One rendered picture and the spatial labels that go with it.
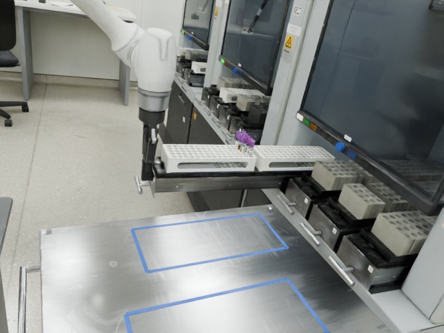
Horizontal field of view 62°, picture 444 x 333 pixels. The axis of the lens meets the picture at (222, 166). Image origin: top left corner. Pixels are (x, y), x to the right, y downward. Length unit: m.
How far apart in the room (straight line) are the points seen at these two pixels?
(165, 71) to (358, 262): 0.70
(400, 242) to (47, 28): 4.13
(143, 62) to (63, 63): 3.65
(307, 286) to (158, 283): 0.31
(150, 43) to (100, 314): 0.64
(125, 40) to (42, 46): 3.52
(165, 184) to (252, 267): 0.43
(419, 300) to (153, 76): 0.86
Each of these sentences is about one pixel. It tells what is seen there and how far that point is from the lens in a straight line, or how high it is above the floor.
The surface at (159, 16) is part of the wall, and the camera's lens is 4.62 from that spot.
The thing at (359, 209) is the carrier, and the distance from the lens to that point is 1.12.
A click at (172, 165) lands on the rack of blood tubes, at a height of 0.84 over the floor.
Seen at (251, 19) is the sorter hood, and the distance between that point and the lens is 1.80.
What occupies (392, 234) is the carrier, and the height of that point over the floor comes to 0.86.
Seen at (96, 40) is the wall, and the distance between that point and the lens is 4.58.
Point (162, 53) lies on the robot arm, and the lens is 1.00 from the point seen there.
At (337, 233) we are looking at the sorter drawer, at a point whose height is 0.80.
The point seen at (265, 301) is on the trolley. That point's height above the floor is 0.82.
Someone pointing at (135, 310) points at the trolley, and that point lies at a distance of 0.71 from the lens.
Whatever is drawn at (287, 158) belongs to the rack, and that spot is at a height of 0.86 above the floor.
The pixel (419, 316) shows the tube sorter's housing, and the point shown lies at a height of 0.73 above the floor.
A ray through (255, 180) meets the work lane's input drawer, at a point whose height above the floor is 0.79.
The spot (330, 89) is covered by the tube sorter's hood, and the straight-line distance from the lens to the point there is 1.23.
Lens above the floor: 1.36
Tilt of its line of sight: 26 degrees down
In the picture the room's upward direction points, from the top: 11 degrees clockwise
